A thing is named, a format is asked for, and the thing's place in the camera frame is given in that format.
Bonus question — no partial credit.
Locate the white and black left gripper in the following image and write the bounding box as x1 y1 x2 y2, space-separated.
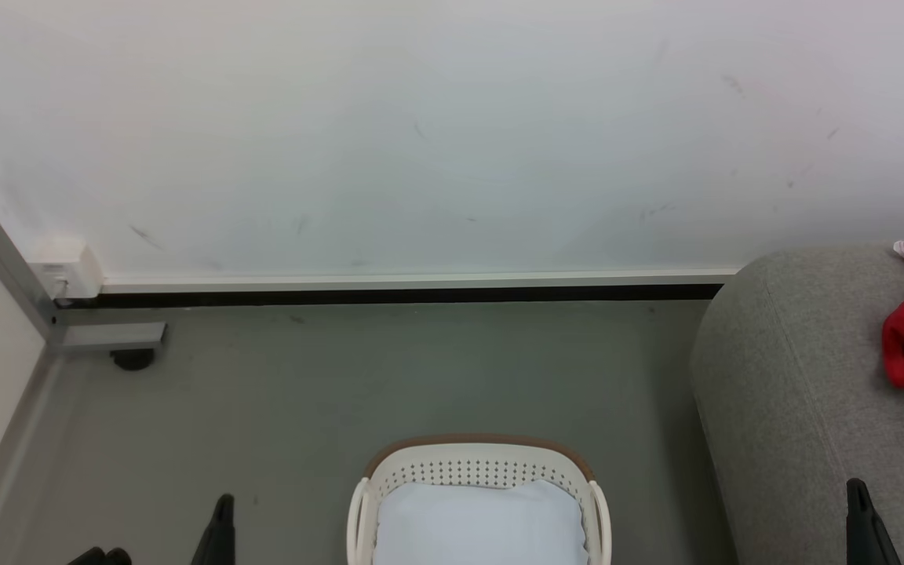
67 494 235 565

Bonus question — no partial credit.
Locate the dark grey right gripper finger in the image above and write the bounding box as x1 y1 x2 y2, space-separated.
846 478 902 565

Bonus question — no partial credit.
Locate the grey fabric sofa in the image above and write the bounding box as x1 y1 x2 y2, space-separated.
689 245 904 565

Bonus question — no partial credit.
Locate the white cushion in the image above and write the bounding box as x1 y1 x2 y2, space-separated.
373 479 589 565

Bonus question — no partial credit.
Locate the white perforated plastic laundry basket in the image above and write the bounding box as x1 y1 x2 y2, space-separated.
346 434 613 565

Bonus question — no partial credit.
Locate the white and black baseboard strip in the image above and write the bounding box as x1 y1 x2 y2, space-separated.
56 268 742 309

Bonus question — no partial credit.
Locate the black round frame foot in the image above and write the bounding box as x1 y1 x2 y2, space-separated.
111 349 156 372

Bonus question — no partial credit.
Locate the white wall outlet box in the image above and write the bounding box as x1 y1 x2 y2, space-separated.
27 238 104 300

